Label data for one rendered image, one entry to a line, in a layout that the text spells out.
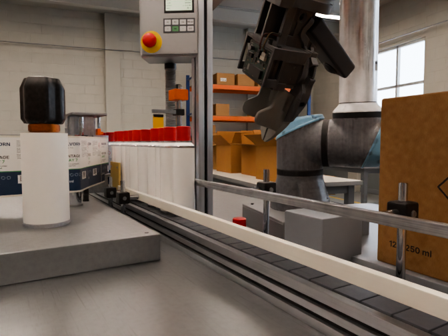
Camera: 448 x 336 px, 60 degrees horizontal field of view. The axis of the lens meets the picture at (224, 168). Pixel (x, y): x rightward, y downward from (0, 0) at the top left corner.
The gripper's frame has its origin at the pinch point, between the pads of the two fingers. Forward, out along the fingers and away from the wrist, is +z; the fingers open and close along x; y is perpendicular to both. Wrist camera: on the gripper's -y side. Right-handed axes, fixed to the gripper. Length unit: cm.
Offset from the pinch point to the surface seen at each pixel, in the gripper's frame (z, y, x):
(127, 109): 326, -214, -706
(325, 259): 4.9, 4.7, 21.8
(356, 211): 1.8, -2.8, 17.8
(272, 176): 102, -127, -128
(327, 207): 4.5, -2.8, 13.5
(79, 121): 37, 13, -75
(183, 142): 16.9, 0.5, -26.6
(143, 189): 40, 2, -41
